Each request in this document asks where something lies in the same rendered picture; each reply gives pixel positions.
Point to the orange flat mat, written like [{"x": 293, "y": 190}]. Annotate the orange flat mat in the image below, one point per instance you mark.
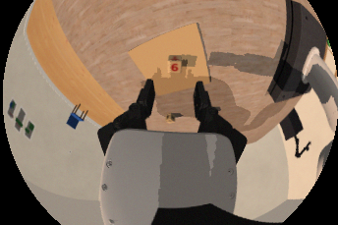
[{"x": 151, "y": 58}]

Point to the tan wooden letter block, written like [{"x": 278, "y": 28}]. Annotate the tan wooden letter block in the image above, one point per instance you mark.
[
  {"x": 170, "y": 118},
  {"x": 174, "y": 64}
]

